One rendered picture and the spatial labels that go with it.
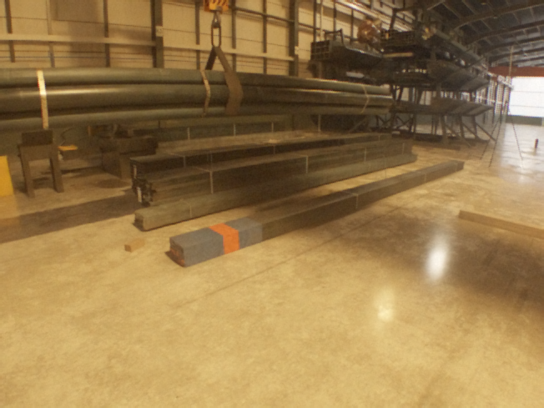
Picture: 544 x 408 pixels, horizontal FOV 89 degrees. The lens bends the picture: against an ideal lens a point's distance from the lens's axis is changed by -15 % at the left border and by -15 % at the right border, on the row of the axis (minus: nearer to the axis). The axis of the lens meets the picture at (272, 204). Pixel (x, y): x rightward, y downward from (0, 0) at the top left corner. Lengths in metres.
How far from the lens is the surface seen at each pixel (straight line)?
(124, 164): 5.65
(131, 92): 2.61
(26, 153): 5.19
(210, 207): 3.41
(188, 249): 2.35
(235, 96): 3.05
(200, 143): 9.08
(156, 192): 3.34
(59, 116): 2.58
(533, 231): 3.73
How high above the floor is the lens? 1.12
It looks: 17 degrees down
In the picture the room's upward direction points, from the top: straight up
